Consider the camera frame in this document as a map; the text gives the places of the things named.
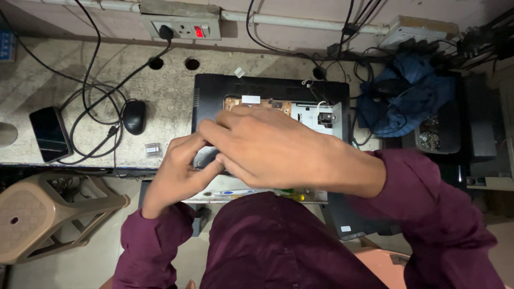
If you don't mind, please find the person's right hand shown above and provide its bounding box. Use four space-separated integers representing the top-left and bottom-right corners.
198 108 348 193

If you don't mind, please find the person's left hand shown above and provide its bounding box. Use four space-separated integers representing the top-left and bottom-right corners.
141 133 226 210

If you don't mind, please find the yellow green screwdriver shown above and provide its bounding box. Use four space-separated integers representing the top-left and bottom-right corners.
277 188 306 202

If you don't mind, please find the white metal shield plate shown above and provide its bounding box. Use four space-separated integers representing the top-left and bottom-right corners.
290 101 343 141

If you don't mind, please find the brown circuit board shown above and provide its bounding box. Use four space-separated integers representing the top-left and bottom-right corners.
224 97 292 117

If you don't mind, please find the white pull-out desk tray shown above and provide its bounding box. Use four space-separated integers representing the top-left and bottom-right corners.
182 175 329 204

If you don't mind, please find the white blue toothbrush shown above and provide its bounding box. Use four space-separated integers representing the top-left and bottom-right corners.
211 189 278 197

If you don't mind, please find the black monitor with open back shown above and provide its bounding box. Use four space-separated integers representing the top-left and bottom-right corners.
191 73 352 170

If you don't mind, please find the black computer mouse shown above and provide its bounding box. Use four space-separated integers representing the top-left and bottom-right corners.
122 100 147 136

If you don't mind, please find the person's maroon shirt torso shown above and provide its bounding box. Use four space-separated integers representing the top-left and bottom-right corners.
199 191 389 289

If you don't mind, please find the black monitor back cover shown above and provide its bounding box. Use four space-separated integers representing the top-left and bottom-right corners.
321 192 403 242

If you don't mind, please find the black smartphone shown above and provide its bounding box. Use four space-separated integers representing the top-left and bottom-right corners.
29 106 74 164

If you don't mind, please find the brown plastic stool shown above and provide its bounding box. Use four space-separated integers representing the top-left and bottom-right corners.
0 173 131 265

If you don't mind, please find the dark blue cloth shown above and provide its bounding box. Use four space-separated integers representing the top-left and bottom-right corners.
356 53 456 138

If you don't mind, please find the pink plastic chair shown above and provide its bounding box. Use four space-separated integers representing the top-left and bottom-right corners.
353 240 412 289

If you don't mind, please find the black tray of screws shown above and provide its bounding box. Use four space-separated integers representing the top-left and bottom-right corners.
415 98 462 155

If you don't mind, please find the white power strip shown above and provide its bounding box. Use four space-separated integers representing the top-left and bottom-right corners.
378 15 459 51

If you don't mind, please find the black box device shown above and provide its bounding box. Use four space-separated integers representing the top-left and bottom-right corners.
460 72 498 162

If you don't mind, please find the blue box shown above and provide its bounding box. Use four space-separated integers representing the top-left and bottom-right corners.
0 29 17 63

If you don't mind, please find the beige flat device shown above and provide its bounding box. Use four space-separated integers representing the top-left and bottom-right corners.
466 175 514 192

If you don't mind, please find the black power plug cable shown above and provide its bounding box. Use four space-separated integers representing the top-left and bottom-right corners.
68 38 173 159

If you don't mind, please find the black hanging cable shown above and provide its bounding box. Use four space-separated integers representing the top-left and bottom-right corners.
246 0 322 61

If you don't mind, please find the white wall conduit pipe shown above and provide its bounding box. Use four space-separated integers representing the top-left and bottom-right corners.
16 0 391 35

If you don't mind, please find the bundle of black hanging cables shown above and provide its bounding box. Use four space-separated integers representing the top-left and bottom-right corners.
326 0 384 61

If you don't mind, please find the grey wall socket plate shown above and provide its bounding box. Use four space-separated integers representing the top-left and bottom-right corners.
141 14 222 41

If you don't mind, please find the thin black cable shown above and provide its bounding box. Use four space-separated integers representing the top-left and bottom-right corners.
74 0 129 126

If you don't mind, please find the black mouse cable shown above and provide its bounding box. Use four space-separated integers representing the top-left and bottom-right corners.
0 10 129 121

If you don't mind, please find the heap of black plugs and cables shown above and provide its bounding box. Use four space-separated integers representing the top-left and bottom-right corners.
398 8 514 71

